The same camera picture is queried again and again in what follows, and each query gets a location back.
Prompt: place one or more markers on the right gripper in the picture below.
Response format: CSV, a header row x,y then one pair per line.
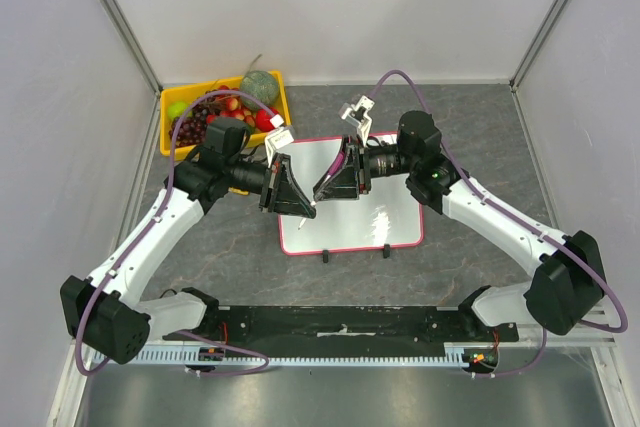
x,y
360,170

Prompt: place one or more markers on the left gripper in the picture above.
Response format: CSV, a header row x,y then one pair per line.
x,y
279,180

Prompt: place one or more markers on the pink framed whiteboard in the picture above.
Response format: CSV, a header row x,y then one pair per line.
x,y
387,216

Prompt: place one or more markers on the white pink marker pen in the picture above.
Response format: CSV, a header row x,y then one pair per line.
x,y
318,193

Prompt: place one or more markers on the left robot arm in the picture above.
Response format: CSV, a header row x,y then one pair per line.
x,y
105,311

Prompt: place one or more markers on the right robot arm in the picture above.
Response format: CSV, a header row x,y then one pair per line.
x,y
565,271

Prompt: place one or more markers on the yellow snack packet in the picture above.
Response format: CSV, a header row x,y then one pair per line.
x,y
239,191

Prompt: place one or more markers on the red apple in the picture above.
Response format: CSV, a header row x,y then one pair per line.
x,y
263,121

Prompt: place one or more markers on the green netted melon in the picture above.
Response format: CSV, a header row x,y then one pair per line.
x,y
260,85

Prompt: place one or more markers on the dark purple grape bunch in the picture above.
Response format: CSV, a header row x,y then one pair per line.
x,y
191,132

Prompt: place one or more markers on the green apple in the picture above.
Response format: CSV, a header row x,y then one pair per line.
x,y
176,109

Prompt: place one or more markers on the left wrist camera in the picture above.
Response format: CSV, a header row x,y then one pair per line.
x,y
277,139

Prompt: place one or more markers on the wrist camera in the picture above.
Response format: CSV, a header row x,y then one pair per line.
x,y
277,139
358,115

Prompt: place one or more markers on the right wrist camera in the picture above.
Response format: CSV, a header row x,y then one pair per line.
x,y
358,115

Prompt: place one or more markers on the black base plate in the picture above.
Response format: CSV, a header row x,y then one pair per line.
x,y
430,323

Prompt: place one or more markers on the light blue cable duct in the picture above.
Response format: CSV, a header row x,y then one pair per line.
x,y
194,354

